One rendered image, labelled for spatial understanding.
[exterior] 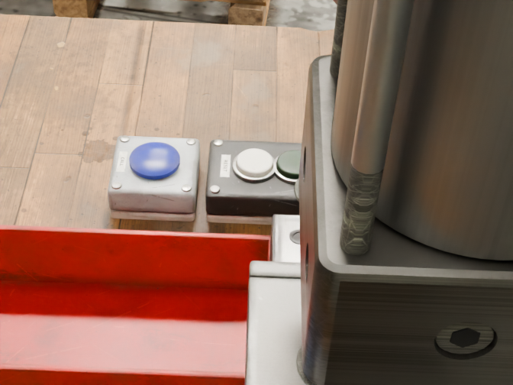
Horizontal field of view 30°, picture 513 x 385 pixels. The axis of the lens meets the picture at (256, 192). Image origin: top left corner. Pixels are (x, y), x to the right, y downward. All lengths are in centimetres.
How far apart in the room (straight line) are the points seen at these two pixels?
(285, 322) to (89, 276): 38
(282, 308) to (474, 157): 14
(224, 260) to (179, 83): 25
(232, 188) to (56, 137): 18
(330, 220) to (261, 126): 60
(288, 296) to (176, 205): 41
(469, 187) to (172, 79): 69
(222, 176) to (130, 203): 8
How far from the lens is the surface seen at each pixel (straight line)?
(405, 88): 22
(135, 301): 70
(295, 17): 258
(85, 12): 252
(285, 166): 75
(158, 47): 93
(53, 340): 69
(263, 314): 34
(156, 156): 76
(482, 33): 20
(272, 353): 33
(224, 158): 77
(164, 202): 74
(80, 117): 86
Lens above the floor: 145
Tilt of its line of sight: 45 degrees down
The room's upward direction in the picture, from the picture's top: 3 degrees clockwise
